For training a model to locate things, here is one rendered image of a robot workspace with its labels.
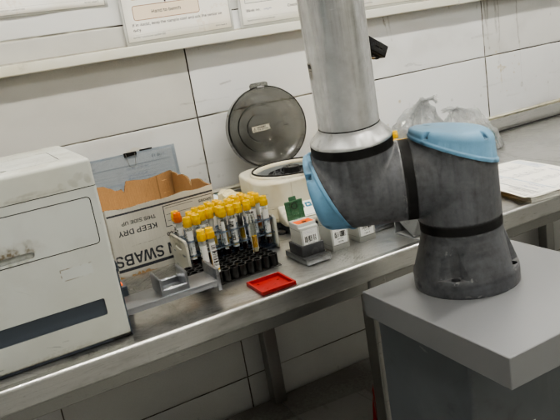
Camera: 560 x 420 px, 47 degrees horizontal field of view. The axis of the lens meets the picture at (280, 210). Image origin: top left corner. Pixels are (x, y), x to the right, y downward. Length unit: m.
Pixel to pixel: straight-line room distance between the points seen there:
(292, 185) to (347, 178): 0.61
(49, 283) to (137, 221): 0.37
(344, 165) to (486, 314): 0.27
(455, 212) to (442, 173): 0.06
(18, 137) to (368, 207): 0.99
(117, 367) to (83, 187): 0.28
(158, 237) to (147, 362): 0.38
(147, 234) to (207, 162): 0.45
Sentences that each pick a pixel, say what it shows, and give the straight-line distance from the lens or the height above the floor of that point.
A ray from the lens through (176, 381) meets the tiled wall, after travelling 1.89.
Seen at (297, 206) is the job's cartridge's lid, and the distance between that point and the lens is 1.27.
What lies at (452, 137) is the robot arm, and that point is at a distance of 0.87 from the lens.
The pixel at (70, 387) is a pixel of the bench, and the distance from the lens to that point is 1.06.
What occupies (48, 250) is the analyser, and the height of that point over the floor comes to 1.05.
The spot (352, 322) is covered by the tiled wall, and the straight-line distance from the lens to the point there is 2.10.
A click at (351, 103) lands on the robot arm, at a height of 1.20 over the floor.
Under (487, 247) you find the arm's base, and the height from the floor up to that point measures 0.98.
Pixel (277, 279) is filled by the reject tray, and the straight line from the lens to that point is 1.18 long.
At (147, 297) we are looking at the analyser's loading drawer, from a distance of 1.12.
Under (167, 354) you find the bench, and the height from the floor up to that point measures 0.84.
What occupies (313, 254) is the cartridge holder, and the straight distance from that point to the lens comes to 1.24.
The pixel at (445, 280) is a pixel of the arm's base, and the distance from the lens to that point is 0.92.
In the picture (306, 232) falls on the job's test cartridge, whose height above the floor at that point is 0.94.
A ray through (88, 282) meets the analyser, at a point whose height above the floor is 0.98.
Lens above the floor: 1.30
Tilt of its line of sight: 15 degrees down
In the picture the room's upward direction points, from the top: 10 degrees counter-clockwise
